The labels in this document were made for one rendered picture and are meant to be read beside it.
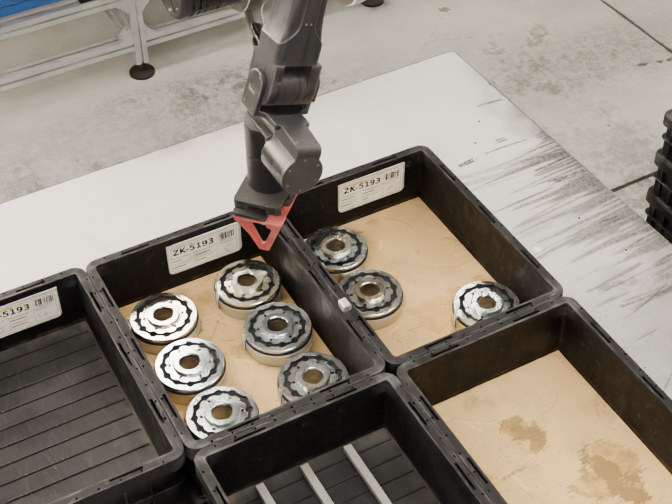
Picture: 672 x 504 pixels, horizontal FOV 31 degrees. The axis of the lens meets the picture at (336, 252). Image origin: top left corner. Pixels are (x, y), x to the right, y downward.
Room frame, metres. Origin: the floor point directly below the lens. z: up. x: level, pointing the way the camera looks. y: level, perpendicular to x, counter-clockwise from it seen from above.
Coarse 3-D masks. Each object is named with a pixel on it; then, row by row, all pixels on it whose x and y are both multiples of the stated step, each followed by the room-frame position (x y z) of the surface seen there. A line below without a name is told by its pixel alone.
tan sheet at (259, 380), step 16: (176, 288) 1.34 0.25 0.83; (192, 288) 1.34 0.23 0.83; (208, 288) 1.34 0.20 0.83; (208, 304) 1.31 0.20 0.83; (208, 320) 1.27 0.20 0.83; (224, 320) 1.27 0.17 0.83; (240, 320) 1.27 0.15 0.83; (208, 336) 1.24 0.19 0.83; (224, 336) 1.24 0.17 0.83; (240, 336) 1.24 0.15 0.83; (144, 352) 1.21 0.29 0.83; (224, 352) 1.21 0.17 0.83; (240, 352) 1.21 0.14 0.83; (240, 368) 1.18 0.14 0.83; (256, 368) 1.18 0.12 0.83; (272, 368) 1.18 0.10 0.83; (240, 384) 1.15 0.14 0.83; (256, 384) 1.15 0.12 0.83; (272, 384) 1.15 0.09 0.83; (256, 400) 1.12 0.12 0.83; (272, 400) 1.12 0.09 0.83
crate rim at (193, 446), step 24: (216, 216) 1.40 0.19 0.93; (168, 240) 1.35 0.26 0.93; (288, 240) 1.35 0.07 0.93; (96, 264) 1.30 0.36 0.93; (96, 288) 1.25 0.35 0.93; (120, 312) 1.20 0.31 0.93; (336, 312) 1.19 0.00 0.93; (360, 336) 1.15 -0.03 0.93; (144, 360) 1.11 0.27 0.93; (336, 384) 1.06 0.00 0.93; (168, 408) 1.02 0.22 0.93; (288, 408) 1.02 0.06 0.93; (216, 432) 0.98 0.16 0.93; (240, 432) 0.98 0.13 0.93; (192, 456) 0.95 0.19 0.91
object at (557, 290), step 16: (384, 160) 1.54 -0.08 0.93; (432, 160) 1.53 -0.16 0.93; (336, 176) 1.50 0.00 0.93; (352, 176) 1.50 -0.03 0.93; (448, 176) 1.49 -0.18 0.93; (304, 192) 1.46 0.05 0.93; (464, 192) 1.45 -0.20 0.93; (480, 208) 1.43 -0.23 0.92; (288, 224) 1.38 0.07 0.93; (496, 224) 1.38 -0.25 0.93; (512, 240) 1.34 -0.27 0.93; (528, 256) 1.31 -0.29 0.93; (320, 272) 1.28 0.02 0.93; (544, 272) 1.27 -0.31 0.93; (336, 288) 1.24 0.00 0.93; (560, 288) 1.24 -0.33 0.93; (352, 304) 1.21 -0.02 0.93; (528, 304) 1.21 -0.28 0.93; (496, 320) 1.18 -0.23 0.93; (368, 336) 1.15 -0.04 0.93; (448, 336) 1.15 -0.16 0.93; (464, 336) 1.15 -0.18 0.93; (384, 352) 1.12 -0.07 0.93; (416, 352) 1.12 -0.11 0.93
